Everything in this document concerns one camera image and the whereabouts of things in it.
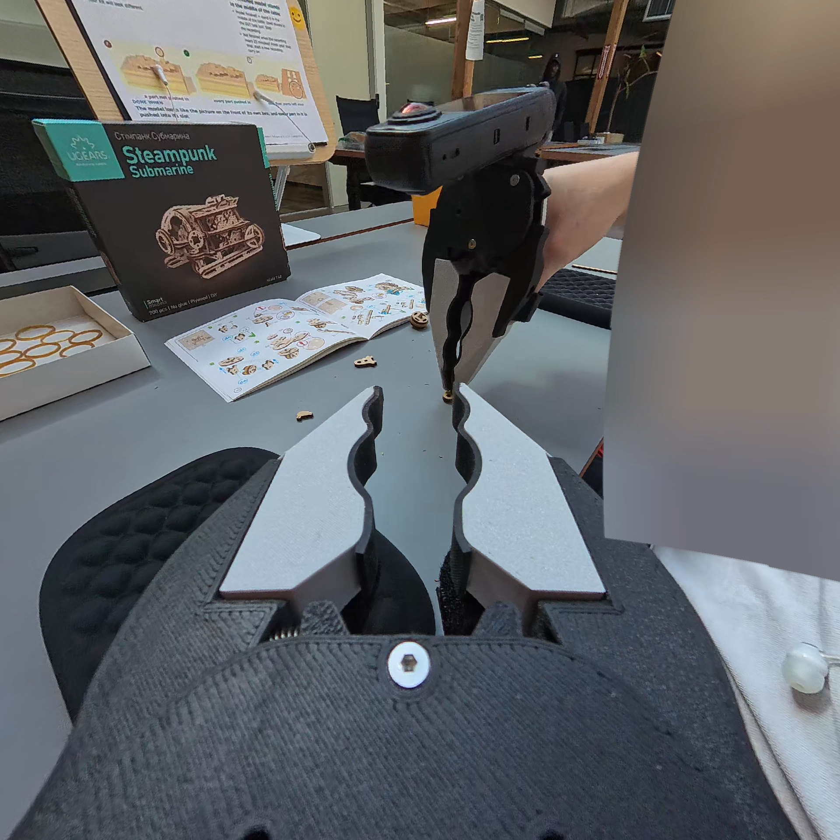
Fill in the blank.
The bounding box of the black cushioned wrist pad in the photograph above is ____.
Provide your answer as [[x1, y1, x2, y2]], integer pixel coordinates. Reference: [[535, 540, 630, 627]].
[[39, 448, 435, 723], [538, 268, 618, 329]]

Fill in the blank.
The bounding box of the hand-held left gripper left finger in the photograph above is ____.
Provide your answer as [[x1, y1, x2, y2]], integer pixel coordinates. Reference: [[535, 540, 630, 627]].
[[218, 386, 385, 603]]

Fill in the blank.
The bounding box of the wooden post with paper sign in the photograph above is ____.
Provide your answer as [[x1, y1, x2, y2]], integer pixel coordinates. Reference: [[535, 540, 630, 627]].
[[453, 0, 488, 101]]

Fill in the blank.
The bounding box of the white cardboard tray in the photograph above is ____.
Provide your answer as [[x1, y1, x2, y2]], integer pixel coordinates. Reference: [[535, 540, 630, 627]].
[[0, 285, 152, 421]]

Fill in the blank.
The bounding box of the open instruction booklet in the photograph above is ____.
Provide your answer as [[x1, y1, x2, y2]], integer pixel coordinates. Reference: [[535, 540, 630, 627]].
[[164, 273, 427, 403]]

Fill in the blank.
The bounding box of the black model kit box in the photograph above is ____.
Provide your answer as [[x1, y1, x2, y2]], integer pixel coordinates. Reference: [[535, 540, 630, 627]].
[[31, 118, 290, 322]]

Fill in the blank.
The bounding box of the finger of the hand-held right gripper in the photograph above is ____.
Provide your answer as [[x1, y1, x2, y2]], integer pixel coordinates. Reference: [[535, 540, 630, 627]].
[[455, 272, 511, 389], [430, 257, 471, 395]]

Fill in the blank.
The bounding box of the person's right forearm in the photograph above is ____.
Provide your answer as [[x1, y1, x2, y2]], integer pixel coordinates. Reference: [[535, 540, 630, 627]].
[[541, 151, 641, 283]]

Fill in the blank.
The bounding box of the group of wooden rings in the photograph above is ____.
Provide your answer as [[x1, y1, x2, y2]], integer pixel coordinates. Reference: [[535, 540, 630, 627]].
[[0, 323, 106, 378]]

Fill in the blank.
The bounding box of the potted plant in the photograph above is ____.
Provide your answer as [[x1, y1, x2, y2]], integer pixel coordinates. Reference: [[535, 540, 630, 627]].
[[607, 52, 660, 135]]

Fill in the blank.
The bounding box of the white round bead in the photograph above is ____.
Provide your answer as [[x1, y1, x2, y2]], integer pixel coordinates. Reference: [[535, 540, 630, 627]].
[[781, 644, 829, 694]]

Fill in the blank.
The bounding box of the white board stand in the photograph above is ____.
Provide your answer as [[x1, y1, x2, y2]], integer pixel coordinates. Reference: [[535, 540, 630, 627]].
[[269, 164, 324, 248]]

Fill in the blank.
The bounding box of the slanted wooden post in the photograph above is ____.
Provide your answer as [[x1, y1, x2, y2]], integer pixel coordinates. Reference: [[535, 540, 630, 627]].
[[584, 0, 631, 133]]

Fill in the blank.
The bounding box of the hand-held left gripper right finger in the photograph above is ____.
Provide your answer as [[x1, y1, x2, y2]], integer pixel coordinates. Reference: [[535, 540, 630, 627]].
[[451, 382, 609, 603]]

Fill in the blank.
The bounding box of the grey desk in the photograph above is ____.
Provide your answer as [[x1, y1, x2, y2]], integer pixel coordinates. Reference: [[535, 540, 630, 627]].
[[0, 200, 624, 808]]

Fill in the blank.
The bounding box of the instruction sheet on wooden board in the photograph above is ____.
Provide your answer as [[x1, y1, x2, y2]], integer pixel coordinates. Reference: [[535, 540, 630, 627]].
[[36, 0, 336, 165]]

